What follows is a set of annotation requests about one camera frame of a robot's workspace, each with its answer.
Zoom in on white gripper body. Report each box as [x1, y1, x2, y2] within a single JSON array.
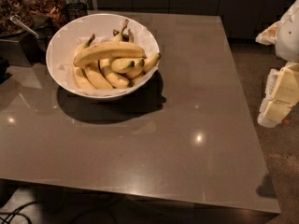
[[275, 0, 299, 62]]

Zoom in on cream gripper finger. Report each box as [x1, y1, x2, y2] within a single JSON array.
[[255, 21, 278, 46], [257, 62, 299, 128]]

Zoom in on yellow banana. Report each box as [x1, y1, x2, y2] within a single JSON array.
[[72, 34, 95, 90], [99, 59, 129, 89], [143, 52, 161, 73], [84, 61, 112, 90], [73, 42, 145, 67]]

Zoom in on banana behind short one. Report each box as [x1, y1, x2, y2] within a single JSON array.
[[125, 58, 145, 79]]

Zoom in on small lower right banana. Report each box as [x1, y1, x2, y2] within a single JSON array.
[[130, 72, 145, 87]]

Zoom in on short green-tipped banana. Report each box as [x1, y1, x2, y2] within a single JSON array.
[[110, 58, 135, 74]]

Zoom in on white bowl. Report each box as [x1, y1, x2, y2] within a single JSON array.
[[46, 14, 159, 100]]

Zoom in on black mesh cup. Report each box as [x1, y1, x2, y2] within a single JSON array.
[[65, 2, 87, 21]]

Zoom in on tray of dried snacks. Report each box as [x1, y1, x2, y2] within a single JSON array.
[[26, 0, 68, 29]]

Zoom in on metal scoop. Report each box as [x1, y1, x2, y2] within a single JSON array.
[[10, 15, 39, 38]]

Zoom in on black cable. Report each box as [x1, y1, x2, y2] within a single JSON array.
[[0, 201, 38, 224]]

